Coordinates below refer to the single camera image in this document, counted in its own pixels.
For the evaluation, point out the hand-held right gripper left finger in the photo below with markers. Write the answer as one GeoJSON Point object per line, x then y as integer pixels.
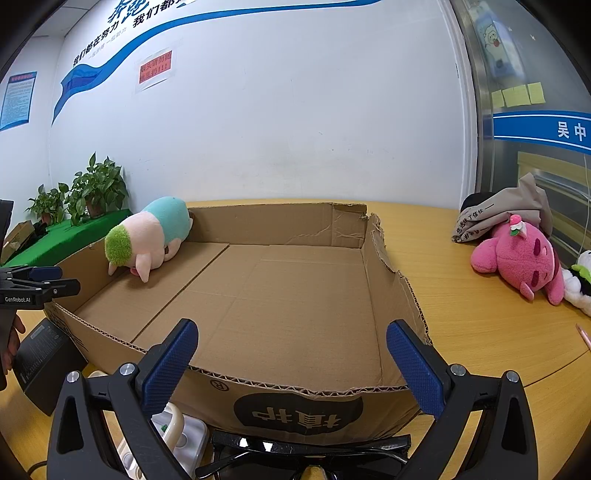
{"type": "Point", "coordinates": [171, 360]}

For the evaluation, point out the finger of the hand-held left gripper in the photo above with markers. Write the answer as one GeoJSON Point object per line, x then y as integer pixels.
{"type": "Point", "coordinates": [62, 290]}
{"type": "Point", "coordinates": [41, 273]}

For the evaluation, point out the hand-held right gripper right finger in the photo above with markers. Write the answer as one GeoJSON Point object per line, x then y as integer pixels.
{"type": "Point", "coordinates": [415, 364]}

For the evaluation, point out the black rectangular box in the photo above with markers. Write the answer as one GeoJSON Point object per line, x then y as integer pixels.
{"type": "Point", "coordinates": [44, 364]}

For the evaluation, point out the white power strip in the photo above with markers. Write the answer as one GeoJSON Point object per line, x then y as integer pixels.
{"type": "Point", "coordinates": [184, 438]}

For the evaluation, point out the brown cardboard box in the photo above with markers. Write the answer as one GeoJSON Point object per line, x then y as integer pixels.
{"type": "Point", "coordinates": [277, 286]}

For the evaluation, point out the black sunglasses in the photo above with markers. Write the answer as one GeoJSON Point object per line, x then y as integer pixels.
{"type": "Point", "coordinates": [300, 448]}

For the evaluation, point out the person's left hand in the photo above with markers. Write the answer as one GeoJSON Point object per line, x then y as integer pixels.
{"type": "Point", "coordinates": [16, 330]}

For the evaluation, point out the green mat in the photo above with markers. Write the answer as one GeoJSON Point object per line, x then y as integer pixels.
{"type": "Point", "coordinates": [60, 240]}

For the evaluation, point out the small cardboard carton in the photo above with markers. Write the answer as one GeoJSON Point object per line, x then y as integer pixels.
{"type": "Point", "coordinates": [16, 240]}

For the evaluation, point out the small potted plant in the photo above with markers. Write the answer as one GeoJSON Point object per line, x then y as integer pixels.
{"type": "Point", "coordinates": [46, 203]}

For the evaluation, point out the green pink teal plush toy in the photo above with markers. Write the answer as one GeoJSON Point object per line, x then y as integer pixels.
{"type": "Point", "coordinates": [138, 235]}

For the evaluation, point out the large potted plant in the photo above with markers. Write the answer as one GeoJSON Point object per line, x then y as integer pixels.
{"type": "Point", "coordinates": [97, 184]}

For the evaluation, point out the pink pen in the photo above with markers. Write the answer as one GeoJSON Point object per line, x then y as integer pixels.
{"type": "Point", "coordinates": [584, 338]}

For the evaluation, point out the black white panda plush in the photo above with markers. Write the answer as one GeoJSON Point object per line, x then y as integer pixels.
{"type": "Point", "coordinates": [579, 286]}

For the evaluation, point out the beige cloth bag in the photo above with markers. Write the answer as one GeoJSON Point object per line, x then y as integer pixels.
{"type": "Point", "coordinates": [512, 203]}

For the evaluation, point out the blue door sign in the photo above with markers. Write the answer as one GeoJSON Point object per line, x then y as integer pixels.
{"type": "Point", "coordinates": [545, 131]}

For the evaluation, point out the yellow sticky note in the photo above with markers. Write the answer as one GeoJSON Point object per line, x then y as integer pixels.
{"type": "Point", "coordinates": [497, 99]}
{"type": "Point", "coordinates": [535, 93]}
{"type": "Point", "coordinates": [516, 96]}

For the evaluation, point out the cartoon sheep poster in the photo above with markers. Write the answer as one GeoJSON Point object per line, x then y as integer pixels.
{"type": "Point", "coordinates": [498, 44]}

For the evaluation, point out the blue wall notice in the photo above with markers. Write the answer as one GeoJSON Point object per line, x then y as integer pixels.
{"type": "Point", "coordinates": [17, 101]}

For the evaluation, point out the blue ribbon wall decal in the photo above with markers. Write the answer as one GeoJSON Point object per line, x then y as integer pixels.
{"type": "Point", "coordinates": [115, 60]}

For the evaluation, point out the red paper wall sign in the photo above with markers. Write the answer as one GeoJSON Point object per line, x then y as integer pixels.
{"type": "Point", "coordinates": [156, 69]}

